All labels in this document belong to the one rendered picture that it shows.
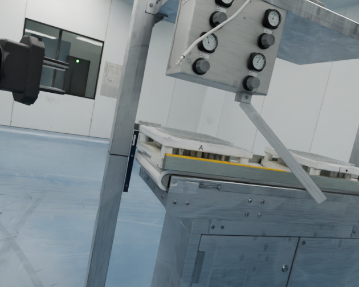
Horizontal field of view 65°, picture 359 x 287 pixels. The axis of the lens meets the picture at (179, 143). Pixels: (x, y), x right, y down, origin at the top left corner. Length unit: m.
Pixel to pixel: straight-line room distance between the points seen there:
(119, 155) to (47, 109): 5.00
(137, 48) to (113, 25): 5.25
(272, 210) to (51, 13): 5.53
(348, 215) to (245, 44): 0.64
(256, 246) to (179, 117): 5.89
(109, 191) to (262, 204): 0.46
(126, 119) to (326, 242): 0.76
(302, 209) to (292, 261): 0.21
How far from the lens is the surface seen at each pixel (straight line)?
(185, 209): 0.68
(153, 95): 6.32
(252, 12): 0.67
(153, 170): 0.69
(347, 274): 1.25
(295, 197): 0.85
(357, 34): 0.88
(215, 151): 0.68
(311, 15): 0.77
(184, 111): 6.70
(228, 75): 0.62
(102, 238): 0.98
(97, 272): 1.04
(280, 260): 0.99
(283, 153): 0.70
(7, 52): 0.56
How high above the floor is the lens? 0.97
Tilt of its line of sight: 6 degrees down
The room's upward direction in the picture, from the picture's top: 12 degrees clockwise
